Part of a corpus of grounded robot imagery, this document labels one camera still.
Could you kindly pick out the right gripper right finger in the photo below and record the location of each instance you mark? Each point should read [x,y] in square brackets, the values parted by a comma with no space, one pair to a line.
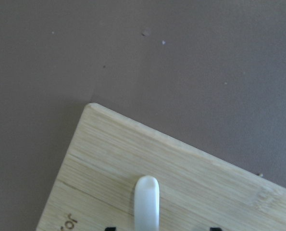
[215,229]

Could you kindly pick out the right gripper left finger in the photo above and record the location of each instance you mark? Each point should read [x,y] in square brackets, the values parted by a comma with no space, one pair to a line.
[110,229]

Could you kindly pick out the bamboo cutting board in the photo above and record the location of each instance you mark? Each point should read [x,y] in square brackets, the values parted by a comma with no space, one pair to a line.
[109,152]

